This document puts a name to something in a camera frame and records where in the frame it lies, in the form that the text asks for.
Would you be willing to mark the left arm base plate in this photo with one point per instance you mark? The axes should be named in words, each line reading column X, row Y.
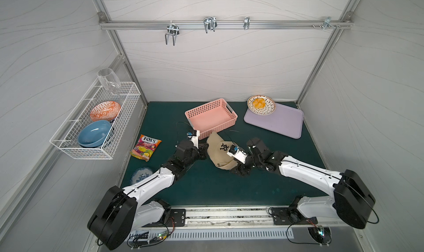
column 171, row 218

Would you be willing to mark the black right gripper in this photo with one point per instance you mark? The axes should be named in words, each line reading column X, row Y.
column 243, row 166

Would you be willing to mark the right round fan board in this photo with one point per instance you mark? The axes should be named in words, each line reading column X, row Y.
column 319, row 234

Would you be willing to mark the pink perforated plastic basket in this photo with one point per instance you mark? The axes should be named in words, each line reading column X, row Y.
column 213, row 116

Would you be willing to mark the metal double hook left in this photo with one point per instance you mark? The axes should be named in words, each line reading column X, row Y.
column 172, row 32

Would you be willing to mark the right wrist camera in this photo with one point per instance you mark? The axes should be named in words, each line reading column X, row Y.
column 237, row 153

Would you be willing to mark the orange patterned bowl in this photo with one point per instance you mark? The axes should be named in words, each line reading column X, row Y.
column 107, row 110

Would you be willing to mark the aluminium top rail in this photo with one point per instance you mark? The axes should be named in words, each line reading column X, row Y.
column 345, row 23

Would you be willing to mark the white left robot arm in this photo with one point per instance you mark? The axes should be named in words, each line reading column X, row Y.
column 137, row 194

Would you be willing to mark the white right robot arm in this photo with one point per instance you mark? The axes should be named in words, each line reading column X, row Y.
column 346, row 195

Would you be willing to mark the Fox's fruit candy bag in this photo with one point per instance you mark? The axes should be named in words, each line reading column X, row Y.
column 145, row 147

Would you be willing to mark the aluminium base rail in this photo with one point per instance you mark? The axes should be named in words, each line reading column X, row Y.
column 232, row 215

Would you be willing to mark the small metal hook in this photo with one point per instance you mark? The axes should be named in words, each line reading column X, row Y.
column 246, row 23

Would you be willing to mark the clear drinking glass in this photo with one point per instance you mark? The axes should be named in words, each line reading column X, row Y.
column 109, row 80

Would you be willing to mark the lavender plastic tray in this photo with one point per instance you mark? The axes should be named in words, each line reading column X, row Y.
column 285, row 120

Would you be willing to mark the metal hook right end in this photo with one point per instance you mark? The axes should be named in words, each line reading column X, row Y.
column 326, row 25

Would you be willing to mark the patterned ceramic plate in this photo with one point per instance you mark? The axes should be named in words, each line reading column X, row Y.
column 269, row 109

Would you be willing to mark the beige baseball cap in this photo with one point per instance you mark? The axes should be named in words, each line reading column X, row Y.
column 217, row 152

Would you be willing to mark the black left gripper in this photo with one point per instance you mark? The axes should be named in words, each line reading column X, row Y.
column 201, row 149

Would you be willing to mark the metal double hook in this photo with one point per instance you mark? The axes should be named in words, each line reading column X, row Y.
column 210, row 24
column 172, row 32

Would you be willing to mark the blue ceramic bowl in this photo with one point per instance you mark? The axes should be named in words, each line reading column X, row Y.
column 94, row 134

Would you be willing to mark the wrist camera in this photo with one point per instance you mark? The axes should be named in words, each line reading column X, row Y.
column 237, row 153
column 193, row 136

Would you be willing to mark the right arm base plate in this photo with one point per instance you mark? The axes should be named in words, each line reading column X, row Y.
column 288, row 216

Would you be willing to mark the white wire wall basket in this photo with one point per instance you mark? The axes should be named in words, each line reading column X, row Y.
column 65, row 138

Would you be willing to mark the blue white porcelain bowl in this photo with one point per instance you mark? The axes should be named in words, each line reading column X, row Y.
column 140, row 174

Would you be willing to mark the orange fruit pieces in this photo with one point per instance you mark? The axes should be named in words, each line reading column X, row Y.
column 259, row 103

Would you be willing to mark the metal double hook middle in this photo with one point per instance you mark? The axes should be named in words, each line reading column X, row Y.
column 210, row 24

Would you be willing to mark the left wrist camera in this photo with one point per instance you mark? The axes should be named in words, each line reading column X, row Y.
column 193, row 136

